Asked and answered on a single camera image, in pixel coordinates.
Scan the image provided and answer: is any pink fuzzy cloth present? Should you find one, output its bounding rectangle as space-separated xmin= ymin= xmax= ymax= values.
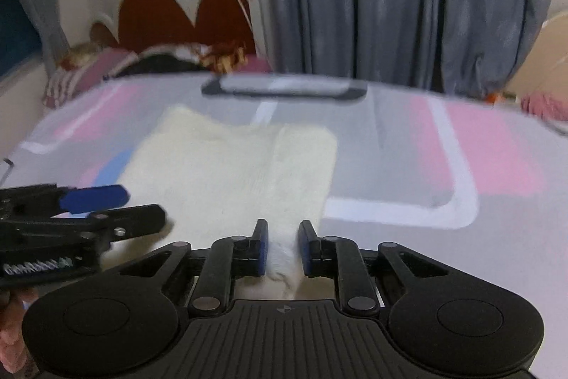
xmin=520 ymin=92 xmax=568 ymax=124

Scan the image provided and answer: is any red yellow patterned cloth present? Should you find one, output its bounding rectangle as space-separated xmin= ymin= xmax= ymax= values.
xmin=175 ymin=42 xmax=247 ymax=73

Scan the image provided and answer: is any cream knitted garment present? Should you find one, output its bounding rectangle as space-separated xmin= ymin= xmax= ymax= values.
xmin=120 ymin=106 xmax=338 ymax=301

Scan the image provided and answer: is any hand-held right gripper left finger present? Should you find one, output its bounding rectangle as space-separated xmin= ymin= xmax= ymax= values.
xmin=119 ymin=218 xmax=270 ymax=318

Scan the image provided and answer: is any person's left hand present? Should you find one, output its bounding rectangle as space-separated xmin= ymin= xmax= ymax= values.
xmin=0 ymin=289 xmax=40 ymax=376

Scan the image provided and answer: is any red scalloped headboard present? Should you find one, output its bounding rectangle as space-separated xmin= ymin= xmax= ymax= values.
xmin=91 ymin=0 xmax=269 ymax=61

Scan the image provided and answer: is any black cloth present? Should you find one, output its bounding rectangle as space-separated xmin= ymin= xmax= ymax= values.
xmin=118 ymin=53 xmax=209 ymax=76

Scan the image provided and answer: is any beige furniture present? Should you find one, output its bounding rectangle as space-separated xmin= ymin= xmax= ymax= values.
xmin=506 ymin=10 xmax=568 ymax=98

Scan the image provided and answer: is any grey pink printed bedsheet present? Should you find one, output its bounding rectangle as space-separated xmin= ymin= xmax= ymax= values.
xmin=0 ymin=70 xmax=568 ymax=379

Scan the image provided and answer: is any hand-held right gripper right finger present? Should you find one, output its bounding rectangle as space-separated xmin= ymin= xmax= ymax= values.
xmin=297 ymin=220 xmax=450 ymax=316

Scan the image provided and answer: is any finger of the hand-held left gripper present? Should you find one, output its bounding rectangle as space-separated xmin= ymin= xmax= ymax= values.
xmin=0 ymin=183 xmax=130 ymax=222
xmin=51 ymin=204 xmax=168 ymax=243

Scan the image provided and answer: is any pink striped pillow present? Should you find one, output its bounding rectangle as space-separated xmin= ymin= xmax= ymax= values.
xmin=44 ymin=46 xmax=139 ymax=109

